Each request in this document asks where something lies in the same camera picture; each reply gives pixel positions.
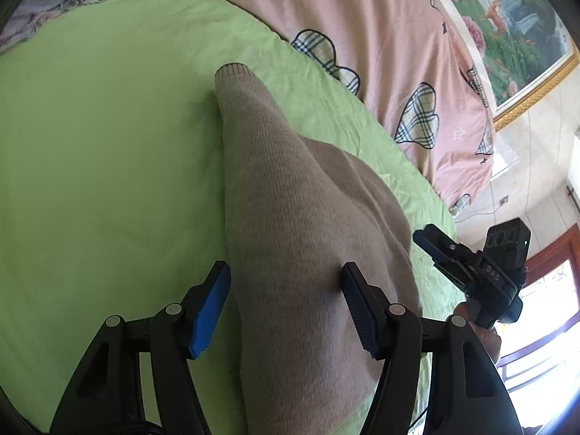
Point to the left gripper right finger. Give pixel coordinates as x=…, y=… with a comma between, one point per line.
x=466, y=394

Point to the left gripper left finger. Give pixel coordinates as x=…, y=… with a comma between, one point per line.
x=135, y=378

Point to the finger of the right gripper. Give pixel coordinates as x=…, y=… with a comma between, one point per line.
x=453, y=260

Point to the beige knit sweater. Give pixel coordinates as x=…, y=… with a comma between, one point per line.
x=296, y=210

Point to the person's right hand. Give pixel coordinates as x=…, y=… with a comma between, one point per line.
x=487, y=337

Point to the green bed sheet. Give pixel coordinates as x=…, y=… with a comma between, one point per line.
x=112, y=173

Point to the framed landscape painting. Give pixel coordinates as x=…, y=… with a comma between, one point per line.
x=521, y=49

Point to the pink heart-pattern duvet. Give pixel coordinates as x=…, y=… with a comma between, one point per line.
x=407, y=63

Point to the window with red frame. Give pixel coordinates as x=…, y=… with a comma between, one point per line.
x=551, y=309

